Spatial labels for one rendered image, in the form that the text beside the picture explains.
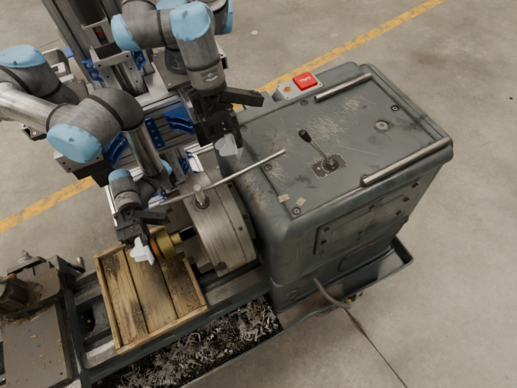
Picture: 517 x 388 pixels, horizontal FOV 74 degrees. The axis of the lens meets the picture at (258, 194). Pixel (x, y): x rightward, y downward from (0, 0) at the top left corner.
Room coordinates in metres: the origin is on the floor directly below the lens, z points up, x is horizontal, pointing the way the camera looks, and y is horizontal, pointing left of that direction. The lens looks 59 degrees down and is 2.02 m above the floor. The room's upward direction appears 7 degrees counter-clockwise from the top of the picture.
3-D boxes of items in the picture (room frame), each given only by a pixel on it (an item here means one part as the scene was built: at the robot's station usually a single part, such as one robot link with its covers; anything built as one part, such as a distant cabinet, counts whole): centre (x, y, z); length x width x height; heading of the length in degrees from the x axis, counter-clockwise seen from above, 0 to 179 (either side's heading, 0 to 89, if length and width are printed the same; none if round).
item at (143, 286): (0.40, 0.41, 0.89); 0.36 x 0.30 x 0.04; 20
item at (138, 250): (0.42, 0.36, 1.10); 0.09 x 0.06 x 0.03; 19
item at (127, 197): (0.60, 0.42, 1.09); 0.08 x 0.05 x 0.08; 109
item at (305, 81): (0.86, -0.19, 1.26); 0.06 x 0.06 x 0.02; 20
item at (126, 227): (0.52, 0.40, 1.08); 0.12 x 0.09 x 0.08; 19
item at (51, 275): (0.37, 0.74, 0.99); 0.20 x 0.10 x 0.05; 110
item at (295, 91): (0.85, -0.17, 1.23); 0.13 x 0.08 x 0.05; 110
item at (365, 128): (0.65, -0.22, 1.06); 0.59 x 0.48 x 0.39; 110
